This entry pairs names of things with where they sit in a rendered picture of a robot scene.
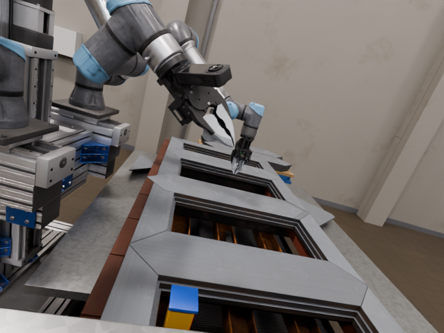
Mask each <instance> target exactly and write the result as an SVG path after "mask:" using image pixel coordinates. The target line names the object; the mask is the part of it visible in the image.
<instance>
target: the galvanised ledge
mask: <svg viewBox="0 0 444 333"><path fill-rule="evenodd" d="M139 155H143V156H144V157H146V158H148V159H149V160H150V161H152V162H154V161H155V159H156V157H157V154H154V153H149V152H146V151H140V150H137V149H135V150H134V151H133V153H132V154H131V155H130V156H129V157H128V158H127V160H126V161H125V162H124V164H123V165H122V166H121V167H120V168H119V169H118V171H117V172H116V173H115V175H114V176H113V177H112V178H111V179H110V180H109V182H108V183H107V184H106V185H105V187H103V189H102V190H101V191H100V193H99V194H98V195H97V197H96V198H95V199H94V200H93V201H92V202H91V204H90V205H89V206H88V208H86V210H85V211H84V212H83V214H82V215H81V216H80V217H79V218H78V220H77V221H76V222H75V223H74V225H73V226H72V227H71V228H70V230H68V232H67V233H66V234H65V236H64V237H63V238H62V239H61V240H60V241H59V243H58V244H57V245H56V247H55V248H54V249H53V250H52V251H51V252H50V254H49V255H48V256H47V258H46V259H45V260H44V261H43V262H42V263H41V265H40V266H39V267H38V269H37V270H36V271H35V272H34V273H33V274H32V276H31V277H30V278H29V280H28V281H27V282H26V283H25V285H24V293H27V294H33V295H43V296H48V297H58V298H63V299H73V300H79V301H87V299H88V298H89V295H90V294H91V291H92V290H93V287H94V285H95V283H96V281H97V279H98V277H99V275H100V273H101V271H102V269H103V267H104V264H105V262H106V260H107V258H108V256H109V254H110V252H111V250H112V248H113V246H114V243H115V242H116V239H117V238H118V235H119V234H120V231H121V230H122V227H123V226H124V223H125V221H126V219H127V218H128V215H129V213H130V211H131V209H132V207H133V205H134V202H135V200H136V198H137V196H138V194H139V192H140V190H141V188H142V186H143V183H144V181H145V179H146V178H147V175H148V174H149V171H150V170H151V169H144V170H132V171H129V169H130V168H131V166H132V164H134V162H135V161H136V159H137V158H138V156H139Z"/></svg>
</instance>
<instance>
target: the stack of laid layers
mask: <svg viewBox="0 0 444 333"><path fill-rule="evenodd" d="M182 149H185V150H188V151H193V152H196V153H201V154H204V155H209V156H212V157H217V158H220V159H225V160H227V161H231V155H228V154H225V153H220V152H218V151H213V150H210V149H205V148H202V147H197V146H194V145H189V144H186V143H184V144H183V148H182ZM245 165H248V166H251V167H256V168H261V169H263V168H262V166H261V164H260V163H259V162H256V161H251V160H250V161H249V162H248V161H247V162H246V163H245ZM181 167H183V168H188V169H192V170H197V171H200V172H205V173H208V174H214V175H217V176H222V177H225V178H230V179H233V180H239V181H242V182H247V183H251V184H255V185H259V186H264V187H267V188H268V189H269V191H270V192H271V194H272V196H273V197H274V198H277V199H281V200H283V201H285V202H287V203H288V204H290V205H292V206H293V207H296V208H297V209H299V210H301V211H303V213H302V214H300V215H298V216H296V217H295V218H289V217H284V216H280V215H274V214H271V213H266V212H262V211H256V210H253V209H247V208H243V207H238V206H235V205H229V204H225V203H220V202H214V201H211V200H205V199H201V198H196V197H193V196H187V195H184V194H178V193H175V192H174V197H173V201H172V207H171V211H170V218H169V222H168V229H167V231H171V227H172V220H173V215H174V208H175V205H178V206H182V207H188V208H192V209H197V210H201V211H207V212H210V213H216V214H220V215H226V216H229V217H236V218H239V219H245V220H249V221H255V222H258V223H264V224H268V225H273V226H277V227H283V228H287V229H293V230H294V231H295V232H296V234H297V236H298V237H299V239H300V241H301V242H302V243H303V246H304V247H305V249H306V250H307V252H308V253H309V255H310V257H311V258H315V259H319V260H326V261H328V260H327V259H326V257H325V255H324V254H323V253H322V251H321V250H320V248H319V247H318V246H317V244H316V242H315V241H314V240H313V238H312V237H311V236H310V234H309V233H308V231H307V230H306V228H305V227H304V226H303V224H302V222H300V219H302V218H304V217H305V216H306V215H308V214H309V213H308V212H306V211H304V210H302V209H301V208H299V207H297V206H295V205H293V204H292V203H289V202H288V201H286V200H285V198H284V197H283V196H282V194H281V193H280V192H279V190H278V189H277V187H276V186H275V184H274V183H273V182H272V180H268V179H265V178H260V177H257V176H252V175H249V174H244V173H241V172H238V173H236V174H233V171H231V170H227V169H224V168H219V167H216V166H211V165H207V164H203V163H198V162H195V161H190V160H187V159H182V158H181V159H180V166H179V169H178V176H180V171H181ZM158 276H159V277H158V281H157V288H156V292H155V298H154V302H153V309H152V313H151V320H150V323H149V325H150V326H155V324H156V319H157V312H158V308H159V300H160V296H166V297H170V289H171V285H181V286H185V287H194V288H198V301H203V302H208V303H217V304H222V305H232V306H237V307H246V308H251V309H260V310H265V311H274V312H279V313H288V314H293V315H302V316H311V317H316V318H325V319H330V320H339V321H344V322H351V323H352V324H353V326H354V327H355V329H356V330H357V333H378V331H377V329H376V328H375V327H374V326H373V324H372V322H371V321H370V320H369V318H368V317H367V315H366V314H365V313H364V311H363V309H362V308H361V307H360V306H355V305H347V304H343V303H335V302H330V301H321V300H317V299H309V298H304V297H296V296H291V295H283V294H279V293H270V292H266V291H258V290H253V289H245V288H240V287H232V286H228V285H219V284H214V283H207V282H202V281H194V280H189V279H181V278H177V277H168V276H160V275H158Z"/></svg>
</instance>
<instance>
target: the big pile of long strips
mask: <svg viewBox="0 0 444 333"><path fill-rule="evenodd" d="M201 142H202V144H203V145H207V146H210V147H215V148H218V149H223V150H226V151H230V152H233V150H234V149H235V145H234V146H233V147H228V146H226V145H224V144H222V143H220V142H219V141H206V140H205V139H204V138H203V136H202V135H201ZM249 149H250V150H251V151H252V155H251V157H254V158H257V159H262V160H265V161H268V163H269V164H270V165H271V166H272V168H273V169H274V170H276V171H279V172H284V171H287V170H289V169H290V167H291V166H292V164H289V163H287V162H285V161H283V160H282V159H283V157H282V156H279V155H277V154H275V153H273V152H271V151H267V150H264V149H259V148H256V147H252V146H250V148H249Z"/></svg>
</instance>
